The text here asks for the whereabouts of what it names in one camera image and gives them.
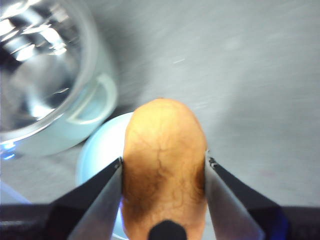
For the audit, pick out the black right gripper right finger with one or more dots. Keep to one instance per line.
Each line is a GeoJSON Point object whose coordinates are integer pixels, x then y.
{"type": "Point", "coordinates": [235, 207]}

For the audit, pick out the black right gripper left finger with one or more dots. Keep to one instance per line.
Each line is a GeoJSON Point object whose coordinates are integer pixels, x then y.
{"type": "Point", "coordinates": [95, 205]}

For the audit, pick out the brown potato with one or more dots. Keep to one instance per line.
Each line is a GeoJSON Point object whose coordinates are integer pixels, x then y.
{"type": "Point", "coordinates": [162, 155]}

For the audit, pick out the pale green electric steamer pot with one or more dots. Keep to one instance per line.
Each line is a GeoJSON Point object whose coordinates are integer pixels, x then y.
{"type": "Point", "coordinates": [75, 130]}

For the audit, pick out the blue plate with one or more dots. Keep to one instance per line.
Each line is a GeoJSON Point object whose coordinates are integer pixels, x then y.
{"type": "Point", "coordinates": [102, 150]}

